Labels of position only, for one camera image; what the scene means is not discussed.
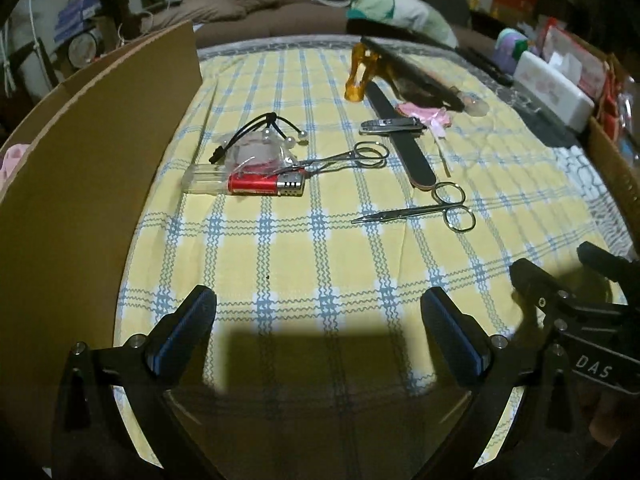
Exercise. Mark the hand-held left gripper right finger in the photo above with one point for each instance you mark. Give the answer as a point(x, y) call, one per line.
point(457, 335)

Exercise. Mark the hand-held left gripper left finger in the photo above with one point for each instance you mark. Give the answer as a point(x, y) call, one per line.
point(182, 325)

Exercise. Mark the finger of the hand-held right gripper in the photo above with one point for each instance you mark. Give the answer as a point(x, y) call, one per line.
point(605, 257)
point(535, 280)

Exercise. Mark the large cardboard box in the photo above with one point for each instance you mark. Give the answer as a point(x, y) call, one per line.
point(90, 160)

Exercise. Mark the open cardboard carton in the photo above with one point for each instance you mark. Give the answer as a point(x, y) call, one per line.
point(607, 155)

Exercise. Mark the small silver scissors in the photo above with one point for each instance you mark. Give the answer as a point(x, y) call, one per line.
point(325, 162)
point(400, 213)

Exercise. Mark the clear plastic tube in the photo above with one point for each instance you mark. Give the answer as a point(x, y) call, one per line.
point(205, 180)

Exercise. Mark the yellow plaid tablecloth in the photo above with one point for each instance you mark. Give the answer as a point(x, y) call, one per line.
point(310, 250)

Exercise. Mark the thin wooden stick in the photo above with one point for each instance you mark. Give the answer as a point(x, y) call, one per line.
point(442, 157)

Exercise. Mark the red lighter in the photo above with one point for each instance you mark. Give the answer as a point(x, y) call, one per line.
point(255, 185)

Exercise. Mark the white rectangular box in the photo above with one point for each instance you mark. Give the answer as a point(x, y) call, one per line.
point(550, 85)

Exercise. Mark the black nail file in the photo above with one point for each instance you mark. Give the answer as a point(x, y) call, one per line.
point(407, 150)

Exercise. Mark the clear plastic cap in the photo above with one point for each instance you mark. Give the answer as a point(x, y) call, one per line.
point(475, 106)

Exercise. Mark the clear plastic bag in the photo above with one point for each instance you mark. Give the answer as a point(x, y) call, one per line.
point(250, 152)

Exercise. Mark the pink bow hair clip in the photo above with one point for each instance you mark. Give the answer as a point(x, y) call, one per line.
point(425, 112)

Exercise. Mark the silver nail clipper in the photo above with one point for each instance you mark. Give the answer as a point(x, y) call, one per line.
point(390, 125)

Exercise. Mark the purple container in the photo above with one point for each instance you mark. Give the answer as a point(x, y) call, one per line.
point(510, 42)

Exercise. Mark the pink cloth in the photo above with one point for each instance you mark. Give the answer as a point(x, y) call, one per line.
point(12, 160)

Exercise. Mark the amber hair clip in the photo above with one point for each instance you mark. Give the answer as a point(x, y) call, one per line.
point(357, 85)

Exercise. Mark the black cushion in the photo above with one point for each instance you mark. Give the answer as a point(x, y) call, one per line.
point(445, 0)

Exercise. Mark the round tin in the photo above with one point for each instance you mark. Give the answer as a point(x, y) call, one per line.
point(84, 47)

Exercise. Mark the floral pillow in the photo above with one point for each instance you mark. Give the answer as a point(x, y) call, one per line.
point(385, 7)

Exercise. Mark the brown pillow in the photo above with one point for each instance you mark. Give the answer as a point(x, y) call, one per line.
point(215, 10)

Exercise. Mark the brown sofa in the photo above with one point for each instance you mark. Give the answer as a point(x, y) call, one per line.
point(300, 15)

